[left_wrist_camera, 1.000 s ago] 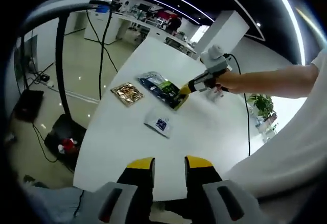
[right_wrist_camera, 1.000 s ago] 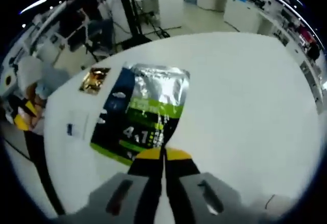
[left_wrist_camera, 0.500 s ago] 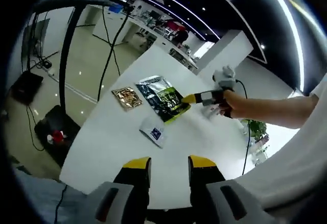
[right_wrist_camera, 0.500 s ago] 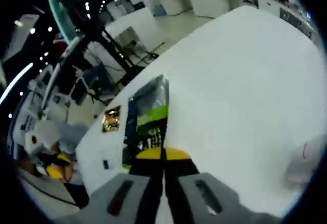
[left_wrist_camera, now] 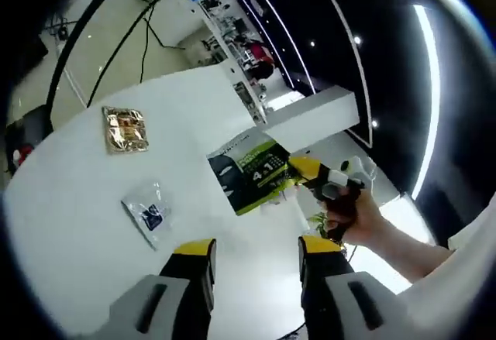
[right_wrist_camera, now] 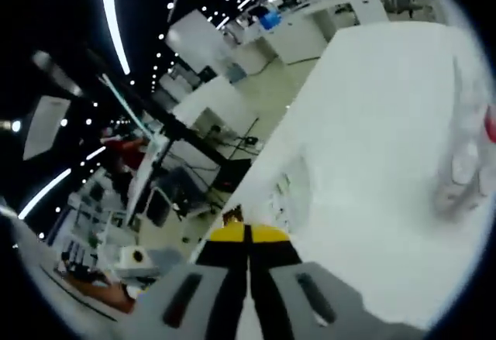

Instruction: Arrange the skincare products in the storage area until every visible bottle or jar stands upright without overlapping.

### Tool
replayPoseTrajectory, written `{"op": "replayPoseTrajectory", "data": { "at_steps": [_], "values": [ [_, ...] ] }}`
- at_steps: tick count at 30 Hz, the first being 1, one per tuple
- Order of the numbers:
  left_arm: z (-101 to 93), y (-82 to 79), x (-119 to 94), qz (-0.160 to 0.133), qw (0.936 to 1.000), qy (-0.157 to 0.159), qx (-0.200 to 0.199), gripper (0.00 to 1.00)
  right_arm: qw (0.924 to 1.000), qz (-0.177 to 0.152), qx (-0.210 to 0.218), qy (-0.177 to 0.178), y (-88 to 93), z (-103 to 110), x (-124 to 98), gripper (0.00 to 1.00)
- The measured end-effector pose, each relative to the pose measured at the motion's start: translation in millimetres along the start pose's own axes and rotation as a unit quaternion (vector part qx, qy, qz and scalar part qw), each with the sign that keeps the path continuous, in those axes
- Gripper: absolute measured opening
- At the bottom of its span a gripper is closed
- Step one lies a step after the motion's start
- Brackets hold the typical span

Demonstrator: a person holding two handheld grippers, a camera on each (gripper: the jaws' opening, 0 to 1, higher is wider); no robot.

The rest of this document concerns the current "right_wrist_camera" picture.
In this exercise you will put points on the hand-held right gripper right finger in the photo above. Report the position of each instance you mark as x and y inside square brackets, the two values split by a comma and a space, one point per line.
[271, 278]

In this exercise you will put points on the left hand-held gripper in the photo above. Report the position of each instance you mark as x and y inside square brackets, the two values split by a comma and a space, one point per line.
[128, 268]

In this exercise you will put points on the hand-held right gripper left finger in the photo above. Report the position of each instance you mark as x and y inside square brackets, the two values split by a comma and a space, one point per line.
[228, 278]

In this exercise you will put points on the small red label skincare bottle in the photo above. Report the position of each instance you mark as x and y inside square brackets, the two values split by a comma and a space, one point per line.
[463, 169]

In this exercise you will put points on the green and black packet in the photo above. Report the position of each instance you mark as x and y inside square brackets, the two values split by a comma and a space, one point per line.
[281, 200]

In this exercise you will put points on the white slanted board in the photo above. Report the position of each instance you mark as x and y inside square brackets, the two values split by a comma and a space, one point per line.
[149, 177]

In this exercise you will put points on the black stand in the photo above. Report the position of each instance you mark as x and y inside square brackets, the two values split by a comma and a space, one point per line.
[176, 125]

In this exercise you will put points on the grey hanging panel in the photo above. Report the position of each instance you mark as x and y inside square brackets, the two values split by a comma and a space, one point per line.
[46, 127]

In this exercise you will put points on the blue box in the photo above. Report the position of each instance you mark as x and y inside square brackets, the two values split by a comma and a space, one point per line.
[271, 19]

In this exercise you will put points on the long white counter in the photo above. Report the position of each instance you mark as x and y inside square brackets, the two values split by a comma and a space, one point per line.
[348, 11]

